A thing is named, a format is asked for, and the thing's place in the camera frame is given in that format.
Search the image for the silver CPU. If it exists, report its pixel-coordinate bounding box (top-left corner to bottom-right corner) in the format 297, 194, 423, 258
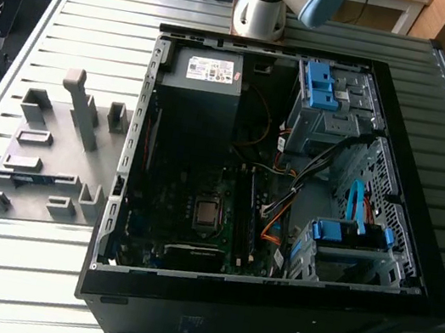
194, 197, 221, 227

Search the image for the black open PC case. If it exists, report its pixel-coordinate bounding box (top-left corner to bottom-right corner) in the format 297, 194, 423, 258
67, 14, 445, 333

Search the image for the grey parts rack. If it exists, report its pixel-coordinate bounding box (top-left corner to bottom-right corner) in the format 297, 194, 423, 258
0, 54, 142, 242

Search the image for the hard disk blue carrier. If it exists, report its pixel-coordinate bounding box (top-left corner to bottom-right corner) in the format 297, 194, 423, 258
305, 213, 397, 261

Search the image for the black graphics card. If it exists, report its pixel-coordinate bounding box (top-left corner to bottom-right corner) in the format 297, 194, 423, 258
159, 239, 226, 279

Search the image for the blue drive bay latch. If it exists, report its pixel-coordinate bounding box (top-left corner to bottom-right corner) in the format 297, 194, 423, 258
300, 60, 349, 114

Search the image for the grey metal disk bay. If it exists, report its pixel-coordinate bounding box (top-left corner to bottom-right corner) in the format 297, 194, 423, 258
283, 225, 413, 299

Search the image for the grey metal drive cage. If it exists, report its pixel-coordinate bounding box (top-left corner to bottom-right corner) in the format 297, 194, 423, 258
280, 58, 394, 169

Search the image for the blue flat data wire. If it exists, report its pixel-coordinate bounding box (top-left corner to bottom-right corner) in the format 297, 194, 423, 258
342, 178, 375, 237

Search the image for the orange wire pair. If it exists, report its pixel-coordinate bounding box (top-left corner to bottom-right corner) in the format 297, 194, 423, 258
258, 207, 288, 246

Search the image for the thin orange wire loop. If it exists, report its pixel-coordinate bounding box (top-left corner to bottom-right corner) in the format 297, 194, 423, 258
232, 83, 279, 153

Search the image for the green motherboard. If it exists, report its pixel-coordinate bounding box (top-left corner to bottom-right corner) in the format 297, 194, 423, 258
115, 146, 291, 291

